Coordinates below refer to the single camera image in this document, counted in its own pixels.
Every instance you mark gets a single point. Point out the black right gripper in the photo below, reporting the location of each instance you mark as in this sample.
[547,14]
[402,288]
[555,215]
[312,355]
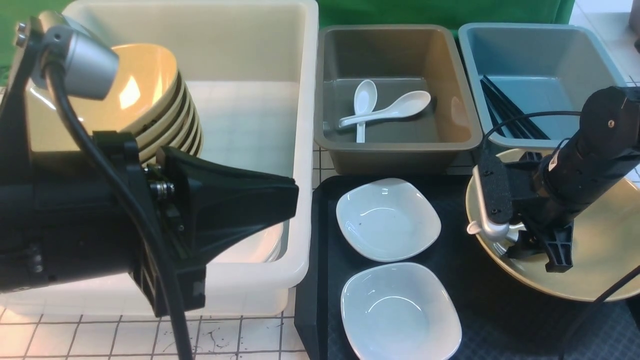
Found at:
[536,193]

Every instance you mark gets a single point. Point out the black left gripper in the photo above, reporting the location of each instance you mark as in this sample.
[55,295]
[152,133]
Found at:
[173,219]

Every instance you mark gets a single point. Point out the white ceramic soup spoon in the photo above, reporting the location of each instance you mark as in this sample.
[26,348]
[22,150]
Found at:
[495,232]

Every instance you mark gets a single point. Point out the white square dish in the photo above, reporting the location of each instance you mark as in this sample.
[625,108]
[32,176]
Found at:
[387,220]
[399,311]

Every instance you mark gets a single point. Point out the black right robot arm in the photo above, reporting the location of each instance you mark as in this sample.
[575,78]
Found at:
[607,140]

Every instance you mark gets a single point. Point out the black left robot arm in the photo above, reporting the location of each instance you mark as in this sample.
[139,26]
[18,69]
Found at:
[97,211]

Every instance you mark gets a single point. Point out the black plastic serving tray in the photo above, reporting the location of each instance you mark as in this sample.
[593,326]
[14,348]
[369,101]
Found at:
[501,318]

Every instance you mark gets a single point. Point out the stack of white dishes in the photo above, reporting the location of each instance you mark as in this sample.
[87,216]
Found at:
[255,249]

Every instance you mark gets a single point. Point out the stack of yellow bowls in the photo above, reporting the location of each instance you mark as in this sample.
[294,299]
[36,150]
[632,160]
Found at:
[149,99]

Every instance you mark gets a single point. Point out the black chopsticks in blue bin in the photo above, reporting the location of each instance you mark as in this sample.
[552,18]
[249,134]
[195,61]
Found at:
[501,108]

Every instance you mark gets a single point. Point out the brown plastic bin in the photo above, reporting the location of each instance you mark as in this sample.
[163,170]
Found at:
[399,59]

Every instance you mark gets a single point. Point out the large white plastic tub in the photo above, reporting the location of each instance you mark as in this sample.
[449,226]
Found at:
[250,66]

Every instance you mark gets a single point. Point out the blue plastic bin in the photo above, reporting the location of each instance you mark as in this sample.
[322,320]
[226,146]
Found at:
[541,67]

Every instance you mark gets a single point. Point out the white spoon lying in bin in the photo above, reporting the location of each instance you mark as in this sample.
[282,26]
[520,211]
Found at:
[407,105]

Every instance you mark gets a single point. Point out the white spoon upright in bin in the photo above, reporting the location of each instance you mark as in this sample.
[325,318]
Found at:
[364,102]

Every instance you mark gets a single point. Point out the green backdrop cloth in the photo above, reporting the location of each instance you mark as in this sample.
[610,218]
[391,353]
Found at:
[451,14]

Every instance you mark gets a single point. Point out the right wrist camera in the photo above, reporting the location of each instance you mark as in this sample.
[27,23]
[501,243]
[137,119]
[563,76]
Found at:
[493,193]

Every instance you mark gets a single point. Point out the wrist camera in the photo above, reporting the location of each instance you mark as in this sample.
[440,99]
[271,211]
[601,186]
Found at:
[90,66]
[493,193]

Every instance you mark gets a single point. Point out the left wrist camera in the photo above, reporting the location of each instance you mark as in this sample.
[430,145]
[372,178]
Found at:
[90,66]

